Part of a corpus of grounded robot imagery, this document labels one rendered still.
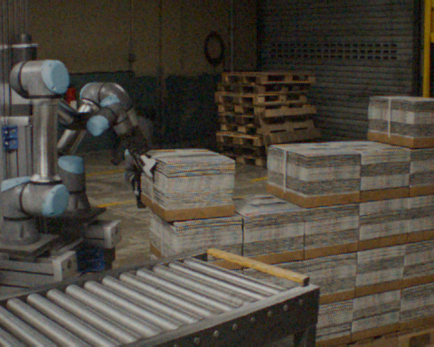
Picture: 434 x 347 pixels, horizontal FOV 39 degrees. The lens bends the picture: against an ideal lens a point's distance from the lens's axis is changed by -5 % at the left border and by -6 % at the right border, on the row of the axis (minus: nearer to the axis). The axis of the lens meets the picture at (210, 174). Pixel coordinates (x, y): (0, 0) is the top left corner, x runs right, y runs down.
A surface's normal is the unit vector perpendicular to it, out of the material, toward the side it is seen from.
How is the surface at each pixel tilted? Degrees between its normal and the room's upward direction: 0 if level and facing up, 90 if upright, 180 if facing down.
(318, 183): 90
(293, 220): 90
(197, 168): 90
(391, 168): 90
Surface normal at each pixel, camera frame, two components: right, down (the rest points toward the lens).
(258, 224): 0.37, 0.15
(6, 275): -0.21, 0.17
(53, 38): 0.66, 0.13
